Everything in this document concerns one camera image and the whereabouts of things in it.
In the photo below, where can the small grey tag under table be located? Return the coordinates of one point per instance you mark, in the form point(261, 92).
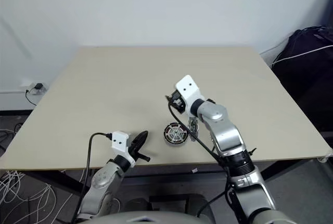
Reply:
point(194, 171)

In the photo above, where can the black bag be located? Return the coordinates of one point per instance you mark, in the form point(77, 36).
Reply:
point(307, 78)

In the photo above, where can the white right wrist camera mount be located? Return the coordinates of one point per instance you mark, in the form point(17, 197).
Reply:
point(187, 88)

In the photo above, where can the grey robot torso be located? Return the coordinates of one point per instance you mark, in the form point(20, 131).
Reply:
point(156, 217)

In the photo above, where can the black plug adapter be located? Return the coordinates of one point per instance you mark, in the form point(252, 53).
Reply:
point(39, 86)

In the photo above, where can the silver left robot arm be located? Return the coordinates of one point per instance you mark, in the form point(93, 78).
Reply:
point(101, 179)

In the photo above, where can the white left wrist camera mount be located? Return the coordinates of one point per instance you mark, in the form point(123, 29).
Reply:
point(119, 140)

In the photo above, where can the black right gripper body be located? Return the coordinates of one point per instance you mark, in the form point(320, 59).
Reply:
point(174, 96)

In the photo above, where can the black metal table frame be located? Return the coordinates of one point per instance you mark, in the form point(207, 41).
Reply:
point(65, 182)

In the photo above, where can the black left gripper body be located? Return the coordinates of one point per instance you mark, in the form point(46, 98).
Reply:
point(135, 152)

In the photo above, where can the silver spoked motor rotor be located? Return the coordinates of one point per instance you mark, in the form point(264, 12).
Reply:
point(175, 133)

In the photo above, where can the white clip under table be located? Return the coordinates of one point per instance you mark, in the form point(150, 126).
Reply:
point(322, 159)

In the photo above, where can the white wall outlet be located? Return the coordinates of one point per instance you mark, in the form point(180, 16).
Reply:
point(31, 91)

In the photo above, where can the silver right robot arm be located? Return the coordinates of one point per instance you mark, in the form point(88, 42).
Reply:
point(226, 135)

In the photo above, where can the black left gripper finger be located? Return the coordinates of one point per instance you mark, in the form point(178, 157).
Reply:
point(141, 142)
point(138, 139)

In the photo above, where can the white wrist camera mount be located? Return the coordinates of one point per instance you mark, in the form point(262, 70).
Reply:
point(187, 88)
point(119, 140)

